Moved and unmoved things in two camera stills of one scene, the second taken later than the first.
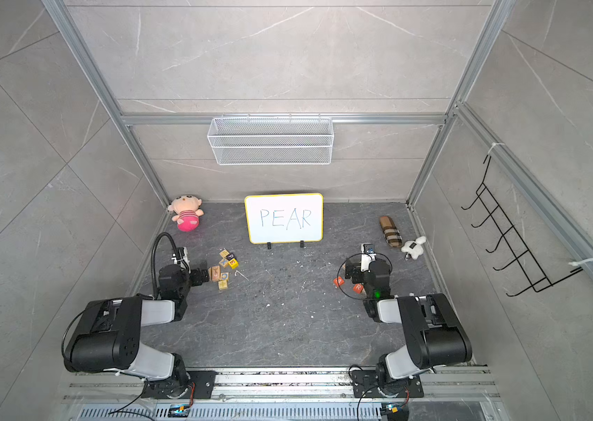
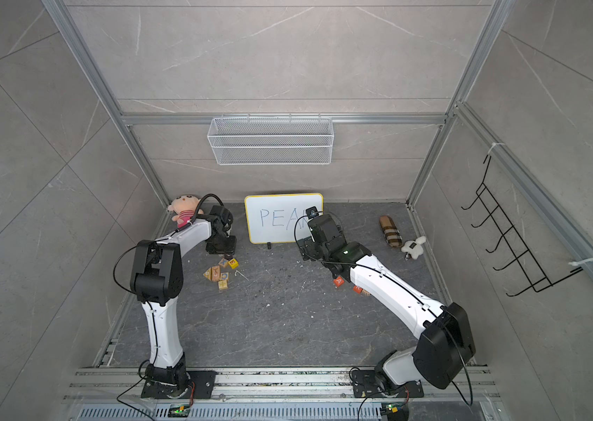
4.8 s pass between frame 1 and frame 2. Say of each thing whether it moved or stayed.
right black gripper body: moved
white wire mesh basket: stayed
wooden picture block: stayed
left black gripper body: moved
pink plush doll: stayed
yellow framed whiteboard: stayed
